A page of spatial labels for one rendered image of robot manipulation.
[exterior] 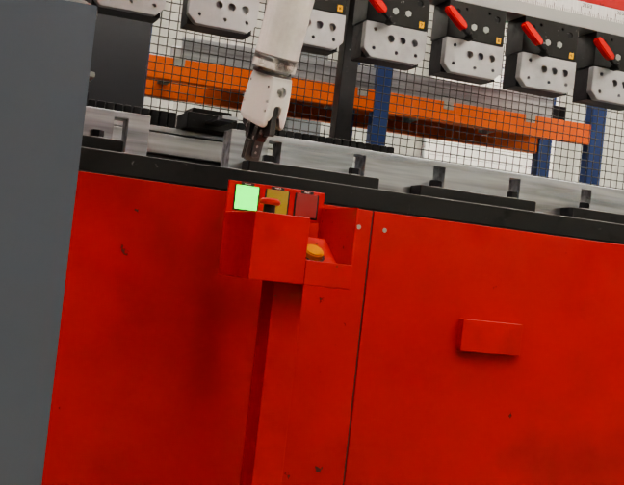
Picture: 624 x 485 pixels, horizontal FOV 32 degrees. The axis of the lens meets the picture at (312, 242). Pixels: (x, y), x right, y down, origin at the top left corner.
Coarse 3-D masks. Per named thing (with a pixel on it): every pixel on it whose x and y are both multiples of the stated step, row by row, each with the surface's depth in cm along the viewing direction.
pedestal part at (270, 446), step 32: (288, 288) 197; (288, 320) 197; (256, 352) 200; (288, 352) 197; (256, 384) 198; (288, 384) 197; (256, 416) 196; (288, 416) 197; (256, 448) 195; (256, 480) 195
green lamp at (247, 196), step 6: (240, 186) 204; (246, 186) 204; (240, 192) 204; (246, 192) 204; (252, 192) 205; (240, 198) 204; (246, 198) 204; (252, 198) 205; (240, 204) 204; (246, 204) 204; (252, 204) 205; (252, 210) 205
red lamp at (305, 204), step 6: (300, 198) 209; (306, 198) 209; (312, 198) 210; (300, 204) 209; (306, 204) 209; (312, 204) 210; (300, 210) 209; (306, 210) 209; (312, 210) 210; (300, 216) 209; (306, 216) 209; (312, 216) 210
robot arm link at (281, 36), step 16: (272, 0) 199; (288, 0) 197; (304, 0) 198; (272, 16) 199; (288, 16) 198; (304, 16) 199; (272, 32) 199; (288, 32) 199; (304, 32) 201; (256, 48) 202; (272, 48) 199; (288, 48) 200
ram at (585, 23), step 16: (432, 0) 250; (464, 0) 248; (480, 0) 250; (496, 0) 251; (512, 0) 253; (592, 0) 260; (608, 0) 262; (512, 16) 257; (544, 16) 256; (560, 16) 257; (576, 16) 259; (592, 32) 263; (608, 32) 262
